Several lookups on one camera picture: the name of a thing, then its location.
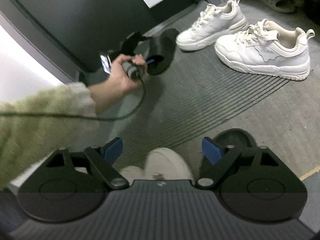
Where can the white slipper on foot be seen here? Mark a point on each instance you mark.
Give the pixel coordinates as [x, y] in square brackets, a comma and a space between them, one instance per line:
[160, 164]

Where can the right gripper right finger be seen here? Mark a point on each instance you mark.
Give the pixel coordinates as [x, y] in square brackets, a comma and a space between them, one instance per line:
[223, 160]

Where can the person's left hand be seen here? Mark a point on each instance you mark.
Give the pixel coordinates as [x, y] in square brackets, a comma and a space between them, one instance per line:
[118, 77]

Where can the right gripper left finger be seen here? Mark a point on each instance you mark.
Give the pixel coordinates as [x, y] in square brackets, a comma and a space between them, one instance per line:
[102, 160]

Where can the white sneaker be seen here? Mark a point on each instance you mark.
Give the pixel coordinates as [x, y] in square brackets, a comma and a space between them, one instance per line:
[213, 22]
[266, 48]

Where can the grey slide sandal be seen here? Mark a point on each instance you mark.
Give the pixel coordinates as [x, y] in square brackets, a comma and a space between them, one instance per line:
[282, 6]

